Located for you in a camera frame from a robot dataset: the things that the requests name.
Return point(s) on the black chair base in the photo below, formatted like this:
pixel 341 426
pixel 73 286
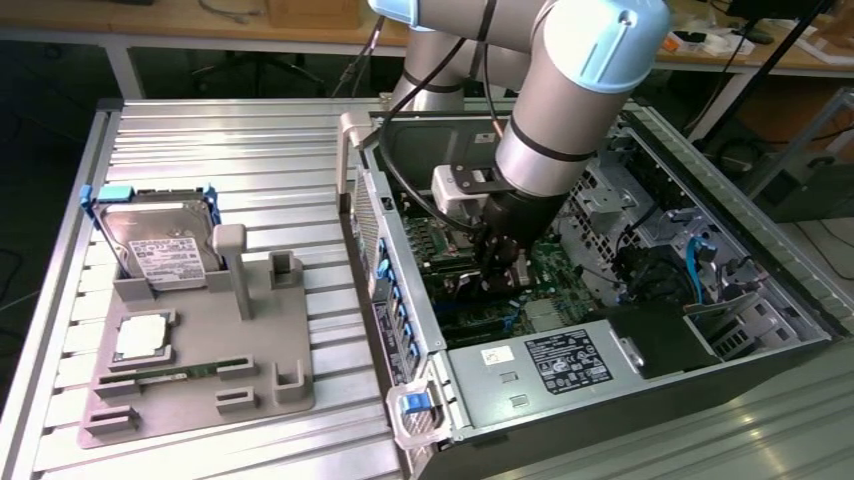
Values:
pixel 262 57

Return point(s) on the green motherboard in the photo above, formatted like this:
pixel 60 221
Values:
pixel 547 270

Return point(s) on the blue card retainer clips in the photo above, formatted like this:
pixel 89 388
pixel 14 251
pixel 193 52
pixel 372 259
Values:
pixel 393 300

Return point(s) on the aluminium profile frame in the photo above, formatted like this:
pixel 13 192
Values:
pixel 810 127

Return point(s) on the grey plastic parts rack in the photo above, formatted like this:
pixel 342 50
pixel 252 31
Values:
pixel 200 320

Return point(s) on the green RAM stick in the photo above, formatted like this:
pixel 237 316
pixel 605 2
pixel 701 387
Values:
pixel 180 374

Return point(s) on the black tripod pole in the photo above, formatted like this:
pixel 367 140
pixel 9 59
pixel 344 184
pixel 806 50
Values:
pixel 759 70

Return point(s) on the hard disk drive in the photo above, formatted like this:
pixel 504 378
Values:
pixel 160 250

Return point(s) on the expansion card with metal bracket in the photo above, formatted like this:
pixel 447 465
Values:
pixel 467 290

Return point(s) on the blue case latch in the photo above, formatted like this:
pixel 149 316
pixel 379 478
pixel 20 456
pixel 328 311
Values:
pixel 413 404

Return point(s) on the black RAM stick white label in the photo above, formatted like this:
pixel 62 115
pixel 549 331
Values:
pixel 445 270

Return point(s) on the black plastic shroud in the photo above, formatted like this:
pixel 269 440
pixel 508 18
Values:
pixel 667 345

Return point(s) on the silver CPU chip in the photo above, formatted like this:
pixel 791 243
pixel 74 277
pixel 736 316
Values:
pixel 140 337

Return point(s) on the dark grey cabinet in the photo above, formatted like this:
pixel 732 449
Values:
pixel 820 195

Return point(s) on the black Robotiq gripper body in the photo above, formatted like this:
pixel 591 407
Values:
pixel 520 215

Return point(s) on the black monitor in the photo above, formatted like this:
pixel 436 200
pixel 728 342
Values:
pixel 767 7

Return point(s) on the CPU socket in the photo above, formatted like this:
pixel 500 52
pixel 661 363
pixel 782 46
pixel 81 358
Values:
pixel 460 241

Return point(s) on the grey vented metal bracket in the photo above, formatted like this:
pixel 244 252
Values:
pixel 729 335

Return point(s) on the silver metal disk bay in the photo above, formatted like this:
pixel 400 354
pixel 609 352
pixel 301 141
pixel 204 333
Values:
pixel 613 210

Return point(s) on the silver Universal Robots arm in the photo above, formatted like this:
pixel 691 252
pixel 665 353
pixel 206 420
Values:
pixel 567 100

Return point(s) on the wooden desk white frame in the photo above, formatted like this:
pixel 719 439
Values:
pixel 66 17
pixel 709 61

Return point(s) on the black expansion slot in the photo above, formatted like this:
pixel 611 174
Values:
pixel 476 331

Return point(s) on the silver power supply unit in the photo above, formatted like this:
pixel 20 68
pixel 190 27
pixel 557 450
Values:
pixel 507 395

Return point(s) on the open black PC case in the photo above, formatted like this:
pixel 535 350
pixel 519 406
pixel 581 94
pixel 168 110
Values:
pixel 733 400

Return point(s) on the white and black device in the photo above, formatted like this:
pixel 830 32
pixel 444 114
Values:
pixel 713 42

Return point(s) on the black RAM slot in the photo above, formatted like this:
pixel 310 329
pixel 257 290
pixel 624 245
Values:
pixel 416 202

